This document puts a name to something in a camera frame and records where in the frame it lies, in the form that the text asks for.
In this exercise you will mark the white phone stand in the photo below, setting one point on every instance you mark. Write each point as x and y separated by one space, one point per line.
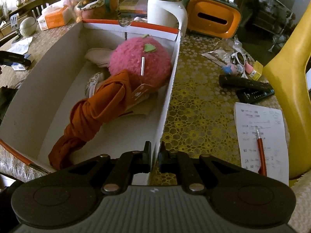
14 20

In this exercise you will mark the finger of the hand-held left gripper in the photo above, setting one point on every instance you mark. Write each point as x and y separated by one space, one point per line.
13 57

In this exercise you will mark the orange tissue pack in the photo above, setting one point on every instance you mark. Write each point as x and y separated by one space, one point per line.
54 18

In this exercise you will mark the white paper tissue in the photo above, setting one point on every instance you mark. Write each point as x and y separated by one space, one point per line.
23 45

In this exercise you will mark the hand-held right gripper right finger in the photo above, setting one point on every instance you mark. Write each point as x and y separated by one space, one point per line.
163 159

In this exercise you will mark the orange cloth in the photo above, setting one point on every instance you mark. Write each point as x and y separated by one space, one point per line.
97 106

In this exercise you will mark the clear plastic bag of fruit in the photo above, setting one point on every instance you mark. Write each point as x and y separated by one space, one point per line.
92 4

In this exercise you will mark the yellow giraffe figure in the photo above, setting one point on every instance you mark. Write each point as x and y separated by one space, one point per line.
291 77

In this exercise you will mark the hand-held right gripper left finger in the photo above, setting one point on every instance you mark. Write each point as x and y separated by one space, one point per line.
145 159

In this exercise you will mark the orange and white cardboard box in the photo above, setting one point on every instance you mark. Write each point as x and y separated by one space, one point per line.
48 77

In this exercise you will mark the pale round ribbed container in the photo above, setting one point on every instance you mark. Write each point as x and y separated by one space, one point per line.
28 26

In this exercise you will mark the clear plastic packet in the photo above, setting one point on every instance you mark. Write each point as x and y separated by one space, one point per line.
218 52

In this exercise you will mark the pink plush slipper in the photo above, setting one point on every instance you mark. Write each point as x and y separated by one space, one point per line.
97 57

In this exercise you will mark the pink plush apple toy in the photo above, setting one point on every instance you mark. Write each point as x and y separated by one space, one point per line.
136 60

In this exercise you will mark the stack of books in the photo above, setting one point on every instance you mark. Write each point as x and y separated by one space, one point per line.
133 4

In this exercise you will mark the orange and green tissue holder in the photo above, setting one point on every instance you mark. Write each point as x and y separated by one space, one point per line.
211 21

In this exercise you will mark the white framed sunglasses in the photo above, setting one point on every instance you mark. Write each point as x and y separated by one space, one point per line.
239 58

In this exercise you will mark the small pink and blue toy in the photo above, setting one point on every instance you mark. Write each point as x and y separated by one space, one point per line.
230 68

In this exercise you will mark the white mug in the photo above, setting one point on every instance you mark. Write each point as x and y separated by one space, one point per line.
162 12

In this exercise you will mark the short black remote control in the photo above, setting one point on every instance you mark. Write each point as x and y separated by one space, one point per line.
255 94

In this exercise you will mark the small yellow box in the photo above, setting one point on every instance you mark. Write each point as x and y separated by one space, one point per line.
257 70

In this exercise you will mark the wooden television cabinet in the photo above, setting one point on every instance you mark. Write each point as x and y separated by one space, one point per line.
36 1

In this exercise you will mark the long black remote control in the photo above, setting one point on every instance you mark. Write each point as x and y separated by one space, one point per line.
240 81

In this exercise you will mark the red pen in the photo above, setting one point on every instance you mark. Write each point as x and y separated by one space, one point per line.
262 153

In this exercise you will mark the white handwritten paper sheet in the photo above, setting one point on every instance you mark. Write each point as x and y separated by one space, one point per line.
274 131

